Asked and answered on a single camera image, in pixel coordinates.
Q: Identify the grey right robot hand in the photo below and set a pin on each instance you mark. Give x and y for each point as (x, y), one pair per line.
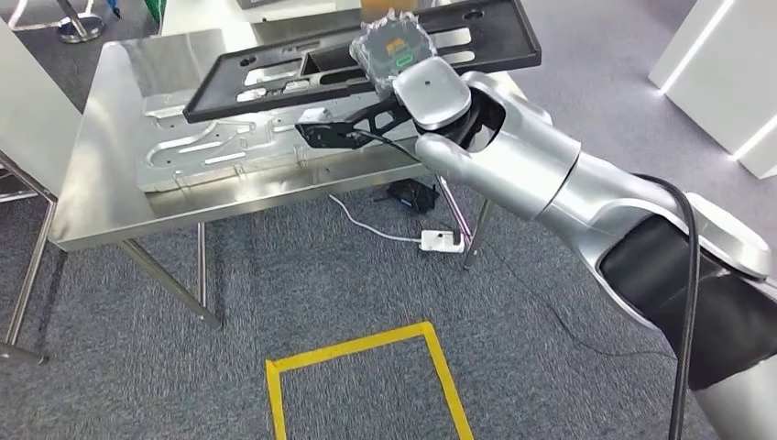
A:
(391, 51)

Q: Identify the black plastic licence plate frame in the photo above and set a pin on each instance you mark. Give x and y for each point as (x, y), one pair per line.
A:
(209, 97)

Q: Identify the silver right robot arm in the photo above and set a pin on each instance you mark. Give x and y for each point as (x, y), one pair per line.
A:
(546, 164)

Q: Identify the stainless steel workbench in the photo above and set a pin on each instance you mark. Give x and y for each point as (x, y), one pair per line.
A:
(109, 200)

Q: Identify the black power adapter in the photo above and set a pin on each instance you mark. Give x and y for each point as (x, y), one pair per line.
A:
(413, 195)

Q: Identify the white power strip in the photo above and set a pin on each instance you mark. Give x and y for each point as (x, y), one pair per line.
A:
(442, 241)

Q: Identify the stamped steel sheet panel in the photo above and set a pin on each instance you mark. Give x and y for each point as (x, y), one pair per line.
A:
(182, 164)

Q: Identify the white display stand green panels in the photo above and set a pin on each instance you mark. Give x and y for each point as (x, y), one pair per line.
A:
(155, 11)

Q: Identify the yellow floor tape square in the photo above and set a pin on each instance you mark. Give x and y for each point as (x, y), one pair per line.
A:
(352, 346)

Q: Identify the white display plinth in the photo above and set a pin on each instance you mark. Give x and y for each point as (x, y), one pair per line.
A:
(716, 61)

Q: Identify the white table steel legs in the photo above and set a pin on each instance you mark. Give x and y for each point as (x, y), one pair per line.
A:
(30, 121)

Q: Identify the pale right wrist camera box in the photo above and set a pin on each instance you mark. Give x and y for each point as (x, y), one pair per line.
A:
(314, 116)

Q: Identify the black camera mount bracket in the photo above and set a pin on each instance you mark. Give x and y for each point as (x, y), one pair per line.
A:
(328, 136)

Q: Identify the chrome stanchion post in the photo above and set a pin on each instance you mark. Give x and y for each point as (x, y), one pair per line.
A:
(82, 29)

